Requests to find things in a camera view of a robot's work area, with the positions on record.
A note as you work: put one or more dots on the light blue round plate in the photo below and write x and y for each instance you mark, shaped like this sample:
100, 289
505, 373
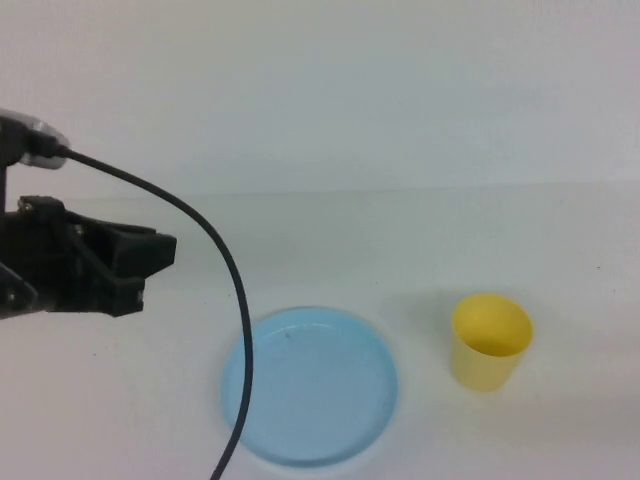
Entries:
320, 390

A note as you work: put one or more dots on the yellow plastic cup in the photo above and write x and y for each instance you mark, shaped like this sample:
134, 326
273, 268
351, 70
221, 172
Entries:
480, 372

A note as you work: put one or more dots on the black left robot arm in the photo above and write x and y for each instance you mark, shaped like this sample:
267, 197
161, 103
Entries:
15, 300

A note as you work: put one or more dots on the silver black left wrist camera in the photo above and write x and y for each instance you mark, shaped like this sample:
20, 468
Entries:
22, 135

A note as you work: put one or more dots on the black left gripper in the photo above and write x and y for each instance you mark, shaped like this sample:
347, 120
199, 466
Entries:
65, 265

